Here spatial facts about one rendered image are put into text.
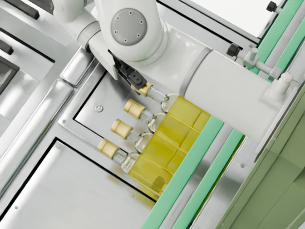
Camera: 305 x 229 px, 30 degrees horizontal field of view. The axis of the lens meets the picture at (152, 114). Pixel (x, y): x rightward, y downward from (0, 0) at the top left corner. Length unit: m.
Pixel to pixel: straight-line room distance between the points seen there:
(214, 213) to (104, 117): 0.47
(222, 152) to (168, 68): 0.32
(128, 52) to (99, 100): 0.65
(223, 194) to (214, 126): 0.15
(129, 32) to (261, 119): 0.25
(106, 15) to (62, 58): 0.72
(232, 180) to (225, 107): 0.30
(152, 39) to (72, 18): 0.57
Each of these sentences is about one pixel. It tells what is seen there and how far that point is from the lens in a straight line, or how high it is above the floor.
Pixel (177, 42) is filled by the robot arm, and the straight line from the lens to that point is 0.96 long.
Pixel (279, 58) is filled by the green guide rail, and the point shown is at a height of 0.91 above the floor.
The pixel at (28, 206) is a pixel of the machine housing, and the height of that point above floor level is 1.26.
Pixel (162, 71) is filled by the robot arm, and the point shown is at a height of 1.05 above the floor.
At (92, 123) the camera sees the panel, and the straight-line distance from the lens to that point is 1.50.
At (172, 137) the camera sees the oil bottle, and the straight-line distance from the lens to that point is 1.32.
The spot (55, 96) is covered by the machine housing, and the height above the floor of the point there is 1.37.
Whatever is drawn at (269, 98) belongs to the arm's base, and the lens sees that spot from 0.90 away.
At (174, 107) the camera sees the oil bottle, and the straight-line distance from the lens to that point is 1.34.
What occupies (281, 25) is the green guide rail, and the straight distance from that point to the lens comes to 1.42.
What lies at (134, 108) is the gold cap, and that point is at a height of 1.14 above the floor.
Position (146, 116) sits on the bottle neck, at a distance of 1.35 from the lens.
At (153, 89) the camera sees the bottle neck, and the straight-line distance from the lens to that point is 1.37.
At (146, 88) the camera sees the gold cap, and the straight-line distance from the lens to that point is 1.36.
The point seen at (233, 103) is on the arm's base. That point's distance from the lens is 0.91.
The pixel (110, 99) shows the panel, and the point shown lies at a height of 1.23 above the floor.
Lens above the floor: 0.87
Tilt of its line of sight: 10 degrees up
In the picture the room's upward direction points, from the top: 59 degrees counter-clockwise
